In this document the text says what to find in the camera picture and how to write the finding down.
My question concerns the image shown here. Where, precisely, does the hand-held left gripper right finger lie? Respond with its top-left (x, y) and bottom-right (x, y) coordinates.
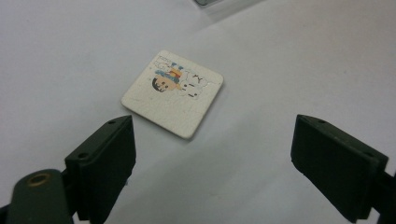
top-left (290, 114), bottom-right (389, 224)

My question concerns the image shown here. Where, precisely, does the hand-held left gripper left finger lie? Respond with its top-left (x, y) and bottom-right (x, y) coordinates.
top-left (64, 115), bottom-right (137, 224)

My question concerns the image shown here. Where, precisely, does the white square cartoon coaster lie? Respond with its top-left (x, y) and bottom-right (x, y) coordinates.
top-left (120, 49), bottom-right (225, 140)

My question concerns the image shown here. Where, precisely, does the grey box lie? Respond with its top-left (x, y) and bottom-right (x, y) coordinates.
top-left (191, 0), bottom-right (265, 20)

